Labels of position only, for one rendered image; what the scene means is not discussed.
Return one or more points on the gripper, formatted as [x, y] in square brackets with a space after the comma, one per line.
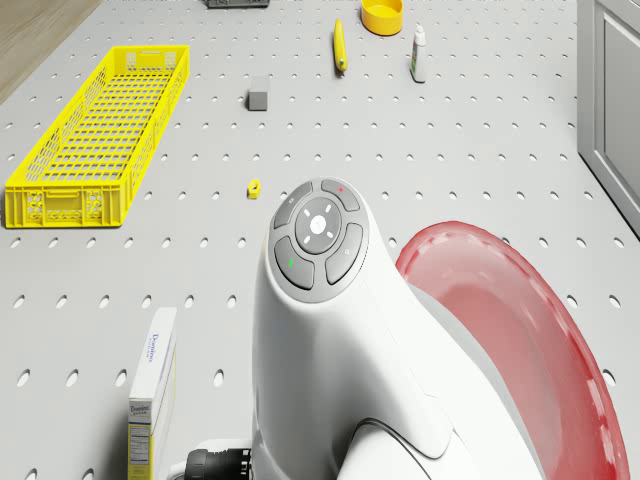
[220, 465]

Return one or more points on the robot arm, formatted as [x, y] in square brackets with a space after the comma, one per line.
[350, 350]

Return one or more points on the white carton box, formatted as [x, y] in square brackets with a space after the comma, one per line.
[155, 390]

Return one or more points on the small yellow block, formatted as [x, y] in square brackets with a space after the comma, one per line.
[253, 191]

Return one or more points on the red plate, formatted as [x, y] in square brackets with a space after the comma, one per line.
[540, 350]

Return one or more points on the yellow basket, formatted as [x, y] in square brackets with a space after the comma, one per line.
[100, 135]

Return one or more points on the grey cube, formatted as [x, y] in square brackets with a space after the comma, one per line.
[258, 95]

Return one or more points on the banana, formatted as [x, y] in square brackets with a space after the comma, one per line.
[340, 47]

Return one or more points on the small white bottle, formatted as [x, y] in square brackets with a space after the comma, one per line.
[418, 57]

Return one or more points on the dark grey basket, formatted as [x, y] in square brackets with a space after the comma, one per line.
[237, 3]

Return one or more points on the yellow bowl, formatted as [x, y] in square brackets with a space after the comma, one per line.
[382, 20]

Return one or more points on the white cabinet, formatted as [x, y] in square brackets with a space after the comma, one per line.
[615, 100]

